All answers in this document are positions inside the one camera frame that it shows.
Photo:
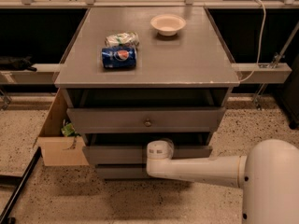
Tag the black metal floor bar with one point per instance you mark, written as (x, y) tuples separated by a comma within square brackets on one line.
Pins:
[(18, 183)]

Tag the grey bottom drawer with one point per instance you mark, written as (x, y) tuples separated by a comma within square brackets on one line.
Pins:
[(129, 171)]

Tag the grey drawer cabinet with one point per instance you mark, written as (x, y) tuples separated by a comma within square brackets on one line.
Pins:
[(176, 91)]

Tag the white paper bowl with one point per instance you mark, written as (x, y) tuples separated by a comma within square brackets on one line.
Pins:
[(167, 24)]

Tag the black object on rail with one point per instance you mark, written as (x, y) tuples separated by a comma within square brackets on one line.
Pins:
[(16, 64)]

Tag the crushed green white can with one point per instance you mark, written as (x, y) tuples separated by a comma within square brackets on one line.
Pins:
[(127, 39)]

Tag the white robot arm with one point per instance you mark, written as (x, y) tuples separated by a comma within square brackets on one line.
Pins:
[(268, 176)]

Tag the green packet in box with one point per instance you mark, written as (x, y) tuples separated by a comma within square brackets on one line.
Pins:
[(68, 130)]

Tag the grey top drawer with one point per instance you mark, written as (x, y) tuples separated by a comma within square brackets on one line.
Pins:
[(145, 120)]

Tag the grey drawer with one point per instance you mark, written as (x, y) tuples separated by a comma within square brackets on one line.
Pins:
[(129, 171), (145, 120), (131, 148)]

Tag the brown cardboard box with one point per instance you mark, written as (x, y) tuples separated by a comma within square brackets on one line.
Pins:
[(57, 149)]

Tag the blue pepsi can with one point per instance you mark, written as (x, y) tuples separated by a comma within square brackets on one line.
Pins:
[(118, 57)]

